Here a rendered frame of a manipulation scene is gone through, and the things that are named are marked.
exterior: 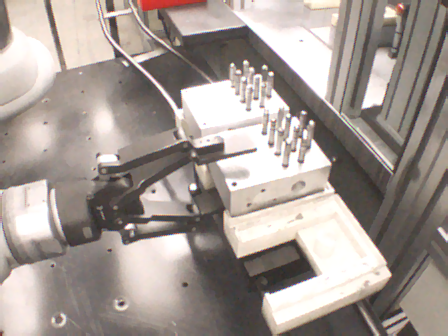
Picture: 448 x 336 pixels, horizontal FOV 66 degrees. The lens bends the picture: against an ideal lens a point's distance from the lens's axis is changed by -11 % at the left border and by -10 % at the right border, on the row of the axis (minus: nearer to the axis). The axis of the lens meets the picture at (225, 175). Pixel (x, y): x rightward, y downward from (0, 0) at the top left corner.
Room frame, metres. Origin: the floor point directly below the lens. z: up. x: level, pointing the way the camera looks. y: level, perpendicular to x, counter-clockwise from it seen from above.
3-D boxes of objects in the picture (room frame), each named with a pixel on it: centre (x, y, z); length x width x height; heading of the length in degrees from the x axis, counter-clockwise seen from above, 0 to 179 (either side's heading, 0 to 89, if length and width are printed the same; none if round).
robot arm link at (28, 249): (0.25, 0.21, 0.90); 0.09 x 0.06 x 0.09; 19
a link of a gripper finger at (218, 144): (0.31, 0.03, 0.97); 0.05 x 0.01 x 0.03; 109
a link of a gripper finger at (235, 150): (0.32, 0.00, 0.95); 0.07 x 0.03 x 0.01; 109
